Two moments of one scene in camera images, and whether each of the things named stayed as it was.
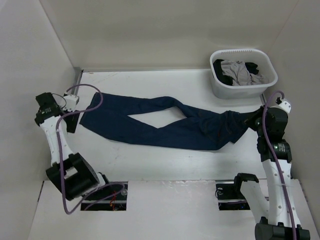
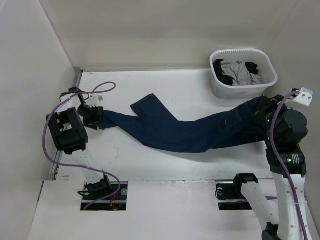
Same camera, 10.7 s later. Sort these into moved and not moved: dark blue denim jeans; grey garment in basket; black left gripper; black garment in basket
Moved: black left gripper; dark blue denim jeans
Not moved: grey garment in basket; black garment in basket
